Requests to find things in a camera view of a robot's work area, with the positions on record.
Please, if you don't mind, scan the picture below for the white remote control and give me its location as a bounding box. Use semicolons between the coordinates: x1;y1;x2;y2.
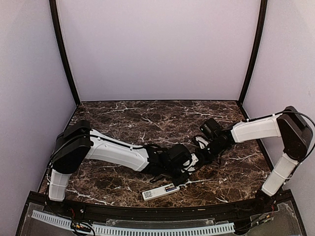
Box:
142;184;180;201

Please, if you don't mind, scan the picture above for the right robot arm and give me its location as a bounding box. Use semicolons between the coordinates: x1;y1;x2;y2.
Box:
193;106;315;213

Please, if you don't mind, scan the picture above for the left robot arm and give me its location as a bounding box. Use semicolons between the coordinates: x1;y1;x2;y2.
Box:
47;120;204;214

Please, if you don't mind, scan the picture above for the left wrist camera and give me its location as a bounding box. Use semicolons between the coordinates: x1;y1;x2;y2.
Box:
183;153;204;174

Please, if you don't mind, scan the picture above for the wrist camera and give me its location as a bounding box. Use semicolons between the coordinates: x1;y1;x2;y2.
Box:
183;153;204;174
192;135;209;149

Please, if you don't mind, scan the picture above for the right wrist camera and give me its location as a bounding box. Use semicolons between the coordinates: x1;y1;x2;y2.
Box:
192;135;209;149

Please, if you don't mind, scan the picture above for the white slotted cable duct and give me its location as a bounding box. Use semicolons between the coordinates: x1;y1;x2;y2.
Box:
31;210;235;236

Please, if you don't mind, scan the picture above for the black front rail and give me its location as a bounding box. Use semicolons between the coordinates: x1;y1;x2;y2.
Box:
23;190;300;228

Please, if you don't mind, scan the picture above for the black right corner post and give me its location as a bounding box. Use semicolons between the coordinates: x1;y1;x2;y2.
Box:
238;0;268;106

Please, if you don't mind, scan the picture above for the black corner post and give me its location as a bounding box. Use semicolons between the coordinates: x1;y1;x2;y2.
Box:
238;0;268;106
49;0;81;106

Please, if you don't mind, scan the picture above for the black left corner post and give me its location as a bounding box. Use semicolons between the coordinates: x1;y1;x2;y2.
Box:
49;0;81;106

